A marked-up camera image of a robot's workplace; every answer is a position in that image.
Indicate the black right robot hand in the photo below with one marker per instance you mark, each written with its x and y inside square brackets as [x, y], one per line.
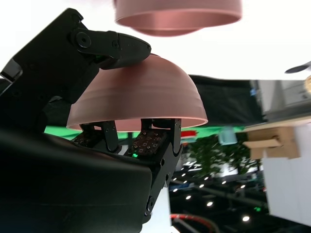
[60, 182]

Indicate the pink plastic bowl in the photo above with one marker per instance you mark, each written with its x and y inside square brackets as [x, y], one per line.
[170, 6]
[141, 97]
[170, 34]

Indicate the green plant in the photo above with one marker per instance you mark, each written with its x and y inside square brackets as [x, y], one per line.
[211, 155]

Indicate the teal cup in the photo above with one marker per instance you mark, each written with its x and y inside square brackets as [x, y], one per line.
[227, 137]

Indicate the black curtain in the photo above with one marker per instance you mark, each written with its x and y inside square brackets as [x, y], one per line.
[226, 102]

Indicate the cardboard box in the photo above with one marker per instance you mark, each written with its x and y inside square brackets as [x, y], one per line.
[272, 140]

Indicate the white panel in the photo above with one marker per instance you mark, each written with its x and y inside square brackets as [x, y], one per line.
[289, 184]

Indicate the grey cabinet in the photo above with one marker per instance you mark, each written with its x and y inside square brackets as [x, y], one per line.
[286, 102]

